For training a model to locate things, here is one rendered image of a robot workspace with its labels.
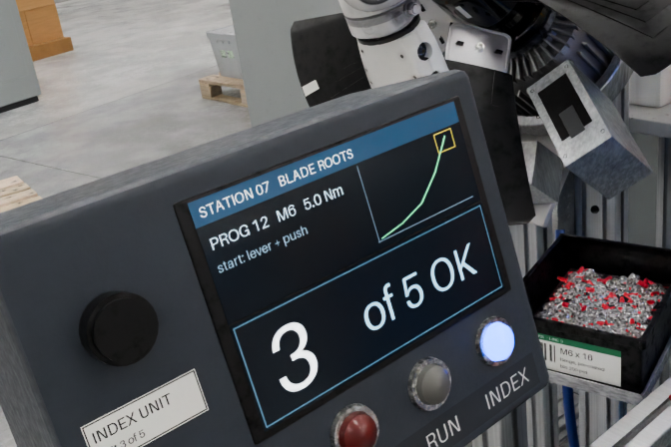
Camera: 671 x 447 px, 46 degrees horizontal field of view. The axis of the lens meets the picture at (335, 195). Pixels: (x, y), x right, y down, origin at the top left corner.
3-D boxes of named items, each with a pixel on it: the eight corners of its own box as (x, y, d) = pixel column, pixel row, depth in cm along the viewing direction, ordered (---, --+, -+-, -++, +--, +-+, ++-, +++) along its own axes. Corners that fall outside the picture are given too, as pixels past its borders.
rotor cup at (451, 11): (453, 51, 122) (401, 10, 113) (489, -33, 123) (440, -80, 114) (529, 59, 111) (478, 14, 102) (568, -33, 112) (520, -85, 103)
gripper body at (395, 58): (438, 3, 87) (465, 89, 93) (376, 0, 94) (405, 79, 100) (393, 37, 84) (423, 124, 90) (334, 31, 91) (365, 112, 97)
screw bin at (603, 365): (561, 277, 108) (560, 231, 106) (693, 301, 99) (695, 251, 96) (495, 362, 92) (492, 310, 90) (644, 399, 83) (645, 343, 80)
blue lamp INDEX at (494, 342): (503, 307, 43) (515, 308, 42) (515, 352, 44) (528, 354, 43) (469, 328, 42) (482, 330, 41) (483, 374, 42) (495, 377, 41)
